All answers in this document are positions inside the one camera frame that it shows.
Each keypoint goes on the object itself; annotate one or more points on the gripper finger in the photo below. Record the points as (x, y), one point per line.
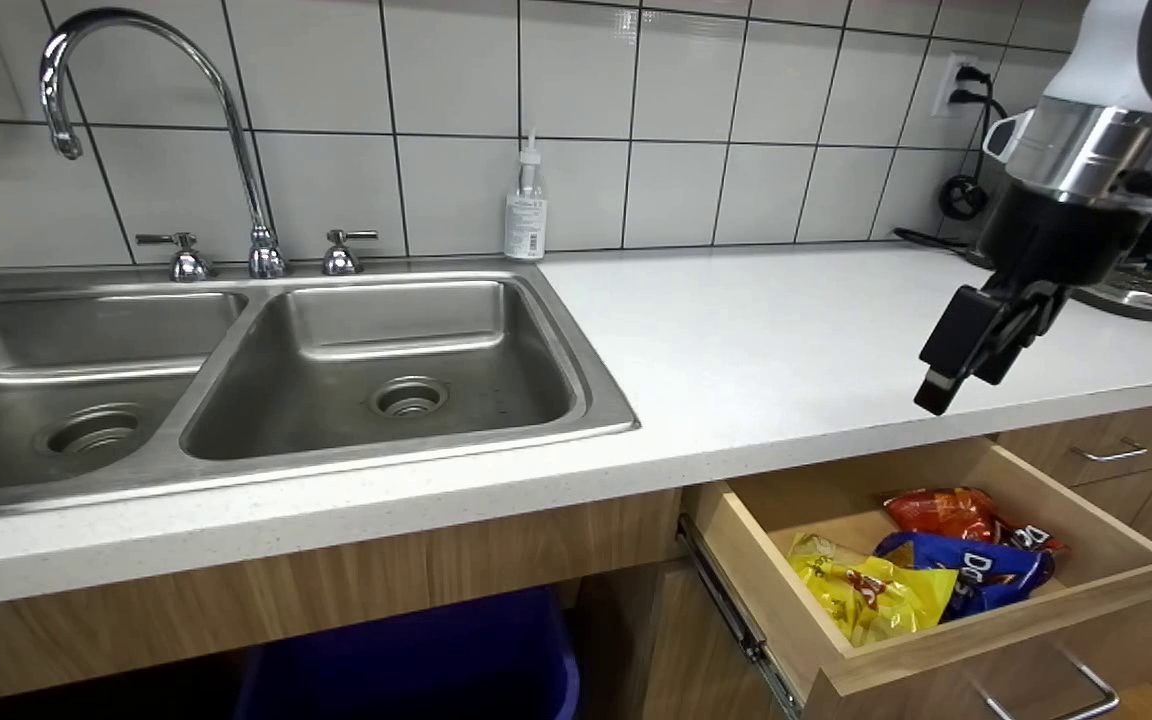
(961, 330)
(1014, 350)

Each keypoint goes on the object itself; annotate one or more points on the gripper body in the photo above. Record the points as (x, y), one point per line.
(1056, 240)

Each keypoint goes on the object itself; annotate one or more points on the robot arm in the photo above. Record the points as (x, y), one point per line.
(1096, 60)

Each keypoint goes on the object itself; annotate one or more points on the silver appliance tray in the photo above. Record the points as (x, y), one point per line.
(1141, 292)

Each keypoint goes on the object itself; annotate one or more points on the closed wooden drawer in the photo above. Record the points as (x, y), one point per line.
(1066, 445)

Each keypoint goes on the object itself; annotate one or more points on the orange chip bag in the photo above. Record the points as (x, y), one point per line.
(941, 512)

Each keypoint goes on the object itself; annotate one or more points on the blue chip bag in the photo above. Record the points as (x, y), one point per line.
(986, 575)

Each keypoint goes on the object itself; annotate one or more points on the open wooden drawer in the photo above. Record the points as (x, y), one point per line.
(1116, 600)

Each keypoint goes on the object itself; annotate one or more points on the yellow chip bag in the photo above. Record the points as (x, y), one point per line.
(871, 595)

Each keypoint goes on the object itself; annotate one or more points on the clear pump bottle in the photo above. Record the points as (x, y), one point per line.
(525, 215)

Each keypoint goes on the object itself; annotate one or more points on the stainless steel double sink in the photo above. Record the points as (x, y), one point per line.
(356, 380)

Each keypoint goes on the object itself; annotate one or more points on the chrome tap lever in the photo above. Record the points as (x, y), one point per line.
(341, 258)
(186, 262)

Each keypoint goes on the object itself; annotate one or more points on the blue bin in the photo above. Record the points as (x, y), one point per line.
(416, 660)

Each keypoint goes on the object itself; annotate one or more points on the chrome gooseneck tap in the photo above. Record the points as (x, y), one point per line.
(226, 110)

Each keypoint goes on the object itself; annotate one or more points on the white wall socket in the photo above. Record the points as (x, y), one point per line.
(948, 85)

